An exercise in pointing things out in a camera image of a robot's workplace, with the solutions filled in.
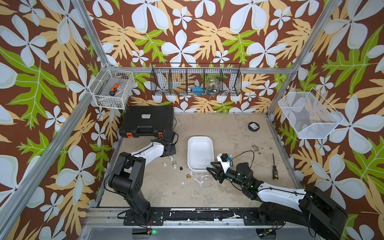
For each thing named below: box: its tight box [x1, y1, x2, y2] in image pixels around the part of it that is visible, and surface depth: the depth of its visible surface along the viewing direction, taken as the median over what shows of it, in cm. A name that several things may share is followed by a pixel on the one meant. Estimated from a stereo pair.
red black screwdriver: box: [109, 83, 119, 96], surface depth 82 cm
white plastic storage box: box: [187, 135, 215, 173], surface depth 98 cm
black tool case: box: [119, 105, 174, 138], surface depth 110 cm
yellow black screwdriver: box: [272, 153, 279, 181], surface depth 89 cm
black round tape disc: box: [248, 121, 260, 132], surface depth 113 cm
